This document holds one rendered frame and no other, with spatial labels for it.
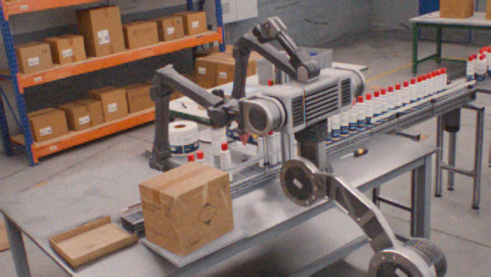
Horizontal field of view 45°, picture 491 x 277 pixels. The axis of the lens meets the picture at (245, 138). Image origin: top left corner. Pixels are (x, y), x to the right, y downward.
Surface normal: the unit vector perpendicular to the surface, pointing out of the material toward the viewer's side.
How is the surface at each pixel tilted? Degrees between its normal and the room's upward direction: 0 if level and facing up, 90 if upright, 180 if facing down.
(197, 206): 90
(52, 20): 90
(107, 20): 89
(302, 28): 90
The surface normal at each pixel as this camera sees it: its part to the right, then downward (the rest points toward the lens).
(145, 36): 0.69, 0.19
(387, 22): -0.70, 0.29
